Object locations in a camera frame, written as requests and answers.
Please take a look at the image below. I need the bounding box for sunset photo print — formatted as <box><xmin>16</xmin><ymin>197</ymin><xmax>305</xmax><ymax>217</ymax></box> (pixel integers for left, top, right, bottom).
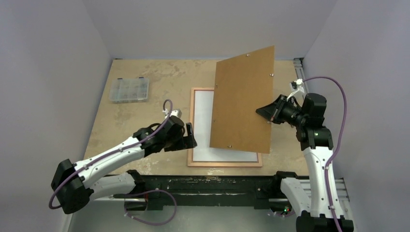
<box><xmin>192</xmin><ymin>89</ymin><xmax>259</xmax><ymax>163</ymax></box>

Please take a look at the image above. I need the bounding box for aluminium rail frame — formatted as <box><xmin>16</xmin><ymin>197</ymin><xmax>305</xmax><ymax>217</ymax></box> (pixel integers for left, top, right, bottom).
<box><xmin>59</xmin><ymin>58</ymin><xmax>358</xmax><ymax>232</ymax></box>

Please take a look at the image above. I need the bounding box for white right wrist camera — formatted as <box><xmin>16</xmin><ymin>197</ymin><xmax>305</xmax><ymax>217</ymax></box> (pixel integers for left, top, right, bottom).
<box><xmin>287</xmin><ymin>79</ymin><xmax>306</xmax><ymax>101</ymax></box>

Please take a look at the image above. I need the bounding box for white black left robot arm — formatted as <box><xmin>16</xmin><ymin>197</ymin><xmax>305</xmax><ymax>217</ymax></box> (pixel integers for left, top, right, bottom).
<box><xmin>49</xmin><ymin>116</ymin><xmax>197</xmax><ymax>214</ymax></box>

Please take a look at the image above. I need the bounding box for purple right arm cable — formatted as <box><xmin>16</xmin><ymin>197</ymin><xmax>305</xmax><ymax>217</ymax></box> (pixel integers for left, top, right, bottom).
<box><xmin>267</xmin><ymin>75</ymin><xmax>348</xmax><ymax>232</ymax></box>

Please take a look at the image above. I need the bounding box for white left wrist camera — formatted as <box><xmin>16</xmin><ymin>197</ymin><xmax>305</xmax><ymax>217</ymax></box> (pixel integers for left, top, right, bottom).
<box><xmin>162</xmin><ymin>109</ymin><xmax>182</xmax><ymax>119</ymax></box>

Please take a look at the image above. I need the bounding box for brown cardboard backing board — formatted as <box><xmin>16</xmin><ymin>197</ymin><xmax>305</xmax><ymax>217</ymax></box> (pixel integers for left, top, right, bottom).
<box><xmin>209</xmin><ymin>46</ymin><xmax>275</xmax><ymax>154</ymax></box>

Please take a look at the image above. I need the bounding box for clear plastic organizer box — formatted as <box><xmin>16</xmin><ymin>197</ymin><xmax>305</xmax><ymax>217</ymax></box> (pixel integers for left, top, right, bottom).
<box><xmin>109</xmin><ymin>77</ymin><xmax>149</xmax><ymax>103</ymax></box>

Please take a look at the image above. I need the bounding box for pink wooden picture frame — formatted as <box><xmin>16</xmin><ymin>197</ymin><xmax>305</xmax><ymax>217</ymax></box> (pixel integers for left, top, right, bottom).
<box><xmin>188</xmin><ymin>87</ymin><xmax>263</xmax><ymax>168</ymax></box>

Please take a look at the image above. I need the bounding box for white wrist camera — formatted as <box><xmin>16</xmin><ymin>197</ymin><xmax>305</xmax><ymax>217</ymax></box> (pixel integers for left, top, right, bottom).
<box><xmin>162</xmin><ymin>109</ymin><xmax>182</xmax><ymax>119</ymax></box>
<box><xmin>287</xmin><ymin>79</ymin><xmax>306</xmax><ymax>101</ymax></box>

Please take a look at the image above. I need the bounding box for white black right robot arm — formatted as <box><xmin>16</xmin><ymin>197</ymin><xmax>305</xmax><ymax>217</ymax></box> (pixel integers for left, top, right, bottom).
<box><xmin>256</xmin><ymin>93</ymin><xmax>354</xmax><ymax>232</ymax></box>

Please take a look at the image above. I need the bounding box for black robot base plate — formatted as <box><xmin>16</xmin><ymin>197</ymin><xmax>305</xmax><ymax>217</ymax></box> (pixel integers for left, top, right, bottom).
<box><xmin>114</xmin><ymin>174</ymin><xmax>292</xmax><ymax>214</ymax></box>

